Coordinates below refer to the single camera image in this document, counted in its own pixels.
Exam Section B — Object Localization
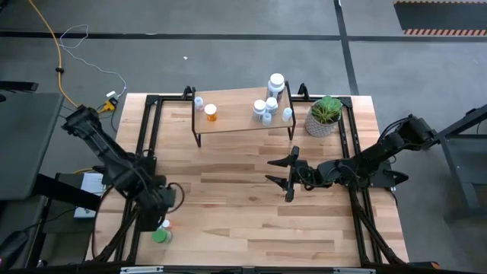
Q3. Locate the amber bottle with white cap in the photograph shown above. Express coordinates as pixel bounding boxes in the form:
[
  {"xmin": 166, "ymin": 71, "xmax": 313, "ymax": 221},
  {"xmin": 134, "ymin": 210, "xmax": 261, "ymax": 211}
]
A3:
[{"xmin": 203, "ymin": 103, "xmax": 218, "ymax": 123}]

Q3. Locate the wooden shelf with black legs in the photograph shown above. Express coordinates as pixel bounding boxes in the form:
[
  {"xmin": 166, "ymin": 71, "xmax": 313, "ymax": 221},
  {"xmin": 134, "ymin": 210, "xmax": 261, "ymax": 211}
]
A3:
[{"xmin": 189, "ymin": 80, "xmax": 298, "ymax": 148}]

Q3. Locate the black mat with striped edge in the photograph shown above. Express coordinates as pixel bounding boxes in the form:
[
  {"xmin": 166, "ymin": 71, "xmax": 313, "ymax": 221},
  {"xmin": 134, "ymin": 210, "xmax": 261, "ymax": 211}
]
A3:
[{"xmin": 393, "ymin": 0, "xmax": 487, "ymax": 37}]

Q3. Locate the white cable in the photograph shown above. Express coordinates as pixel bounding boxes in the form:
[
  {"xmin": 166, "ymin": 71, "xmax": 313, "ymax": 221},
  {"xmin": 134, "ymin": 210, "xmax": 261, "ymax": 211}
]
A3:
[{"xmin": 59, "ymin": 24, "xmax": 127, "ymax": 99}]

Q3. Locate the green-capped medicine bottle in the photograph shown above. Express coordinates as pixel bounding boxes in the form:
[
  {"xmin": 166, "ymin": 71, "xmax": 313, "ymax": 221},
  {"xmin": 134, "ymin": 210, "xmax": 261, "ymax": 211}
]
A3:
[{"xmin": 151, "ymin": 228, "xmax": 173, "ymax": 244}]

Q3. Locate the white melatonin bottle blue label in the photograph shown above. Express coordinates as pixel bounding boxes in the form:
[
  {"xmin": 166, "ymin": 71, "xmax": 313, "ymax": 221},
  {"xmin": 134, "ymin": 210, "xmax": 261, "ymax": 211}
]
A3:
[{"xmin": 252, "ymin": 98, "xmax": 267, "ymax": 123}]

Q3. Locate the succulent in triangle-patterned pot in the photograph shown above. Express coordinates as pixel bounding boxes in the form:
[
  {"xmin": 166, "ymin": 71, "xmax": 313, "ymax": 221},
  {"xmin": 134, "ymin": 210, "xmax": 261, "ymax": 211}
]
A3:
[{"xmin": 304, "ymin": 94, "xmax": 344, "ymax": 139}]

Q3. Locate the white box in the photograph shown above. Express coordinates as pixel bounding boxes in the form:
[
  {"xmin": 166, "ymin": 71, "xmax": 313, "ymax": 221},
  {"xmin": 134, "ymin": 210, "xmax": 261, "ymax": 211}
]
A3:
[{"xmin": 73, "ymin": 170, "xmax": 107, "ymax": 220}]

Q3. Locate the black aluminium table frame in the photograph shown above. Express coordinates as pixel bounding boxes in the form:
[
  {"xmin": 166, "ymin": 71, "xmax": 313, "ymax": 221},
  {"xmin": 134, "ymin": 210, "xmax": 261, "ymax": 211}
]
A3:
[{"xmin": 85, "ymin": 84, "xmax": 410, "ymax": 267}]

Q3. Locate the grey desk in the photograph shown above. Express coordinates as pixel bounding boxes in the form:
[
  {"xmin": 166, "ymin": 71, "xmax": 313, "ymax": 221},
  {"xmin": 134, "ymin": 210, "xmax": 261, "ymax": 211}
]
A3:
[{"xmin": 0, "ymin": 91, "xmax": 65, "ymax": 202}]

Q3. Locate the large white medicine bottle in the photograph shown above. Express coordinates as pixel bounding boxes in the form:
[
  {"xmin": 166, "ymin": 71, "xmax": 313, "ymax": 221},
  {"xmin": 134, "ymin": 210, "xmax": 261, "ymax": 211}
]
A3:
[{"xmin": 267, "ymin": 72, "xmax": 286, "ymax": 100}]

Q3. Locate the silver aluminium profile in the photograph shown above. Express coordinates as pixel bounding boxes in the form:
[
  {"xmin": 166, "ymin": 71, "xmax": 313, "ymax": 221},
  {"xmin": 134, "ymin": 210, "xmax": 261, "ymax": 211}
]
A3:
[
  {"xmin": 333, "ymin": 267, "xmax": 376, "ymax": 274},
  {"xmin": 119, "ymin": 266, "xmax": 164, "ymax": 274}
]

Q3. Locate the yellow extension cable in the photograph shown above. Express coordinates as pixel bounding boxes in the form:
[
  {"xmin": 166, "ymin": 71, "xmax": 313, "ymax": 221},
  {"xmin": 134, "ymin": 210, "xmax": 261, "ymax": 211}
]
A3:
[{"xmin": 27, "ymin": 0, "xmax": 115, "ymax": 115}]

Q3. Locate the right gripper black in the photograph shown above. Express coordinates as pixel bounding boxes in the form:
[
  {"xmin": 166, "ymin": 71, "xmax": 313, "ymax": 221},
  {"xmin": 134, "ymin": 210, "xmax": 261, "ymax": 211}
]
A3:
[{"xmin": 264, "ymin": 145, "xmax": 320, "ymax": 203}]

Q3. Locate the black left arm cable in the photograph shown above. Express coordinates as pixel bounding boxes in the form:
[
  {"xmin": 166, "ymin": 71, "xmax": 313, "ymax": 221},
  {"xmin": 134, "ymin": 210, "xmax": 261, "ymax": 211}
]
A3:
[{"xmin": 166, "ymin": 181, "xmax": 186, "ymax": 214}]

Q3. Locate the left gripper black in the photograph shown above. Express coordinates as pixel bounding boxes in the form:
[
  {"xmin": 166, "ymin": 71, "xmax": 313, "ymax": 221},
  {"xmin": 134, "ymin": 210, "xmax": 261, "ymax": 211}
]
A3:
[{"xmin": 135, "ymin": 185, "xmax": 178, "ymax": 233}]

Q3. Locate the black metal stand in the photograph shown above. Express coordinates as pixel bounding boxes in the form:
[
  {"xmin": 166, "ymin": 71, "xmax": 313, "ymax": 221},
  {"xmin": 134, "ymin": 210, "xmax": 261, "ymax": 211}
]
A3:
[{"xmin": 418, "ymin": 102, "xmax": 487, "ymax": 224}]

